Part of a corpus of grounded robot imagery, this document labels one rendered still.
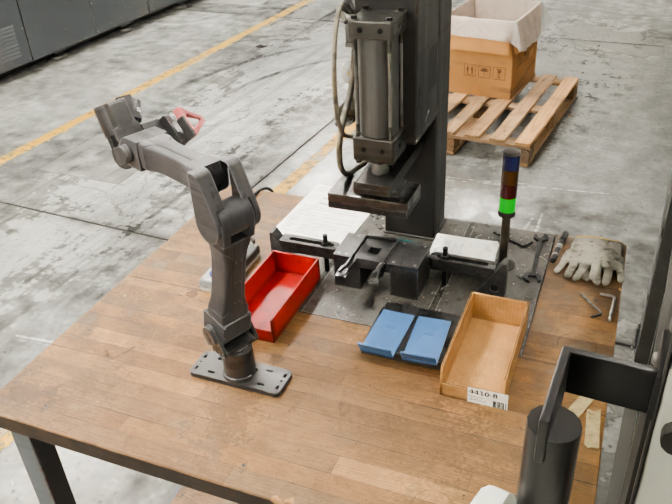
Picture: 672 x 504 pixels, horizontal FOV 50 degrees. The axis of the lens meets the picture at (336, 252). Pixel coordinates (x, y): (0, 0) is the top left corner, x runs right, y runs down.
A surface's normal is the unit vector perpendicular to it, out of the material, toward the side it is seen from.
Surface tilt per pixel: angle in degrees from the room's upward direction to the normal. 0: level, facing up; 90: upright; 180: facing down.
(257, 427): 0
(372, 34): 90
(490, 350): 0
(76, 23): 90
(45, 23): 90
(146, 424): 0
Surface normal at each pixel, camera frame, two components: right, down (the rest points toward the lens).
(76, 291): -0.05, -0.84
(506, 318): -0.37, 0.51
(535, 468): -0.72, 0.40
